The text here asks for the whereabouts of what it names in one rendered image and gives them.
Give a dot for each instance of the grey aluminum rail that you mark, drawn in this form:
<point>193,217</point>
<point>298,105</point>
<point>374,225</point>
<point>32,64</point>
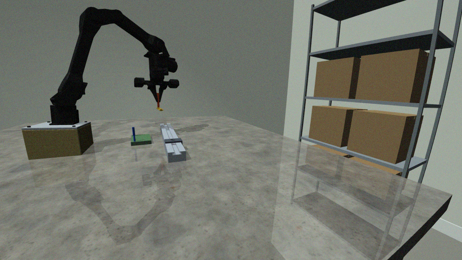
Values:
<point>173,145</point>

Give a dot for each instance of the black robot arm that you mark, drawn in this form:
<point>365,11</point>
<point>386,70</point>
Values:
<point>71,89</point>

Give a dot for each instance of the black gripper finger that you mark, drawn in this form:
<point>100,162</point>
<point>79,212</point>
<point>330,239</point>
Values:
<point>152,88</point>
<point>161,88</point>

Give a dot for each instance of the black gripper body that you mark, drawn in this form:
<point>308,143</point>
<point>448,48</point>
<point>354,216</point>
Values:
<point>140,82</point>

